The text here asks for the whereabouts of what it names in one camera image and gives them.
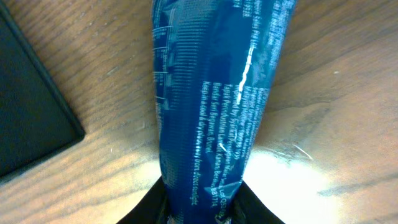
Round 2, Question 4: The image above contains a black open box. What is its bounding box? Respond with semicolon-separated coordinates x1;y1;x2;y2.
1;3;85;179

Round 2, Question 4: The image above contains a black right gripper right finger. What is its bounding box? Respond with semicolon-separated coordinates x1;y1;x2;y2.
231;182;285;224

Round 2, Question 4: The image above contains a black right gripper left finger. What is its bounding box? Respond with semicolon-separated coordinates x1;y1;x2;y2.
117;177;170;224

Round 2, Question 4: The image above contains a blue cookie packet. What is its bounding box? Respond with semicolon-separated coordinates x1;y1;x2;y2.
151;0;296;223

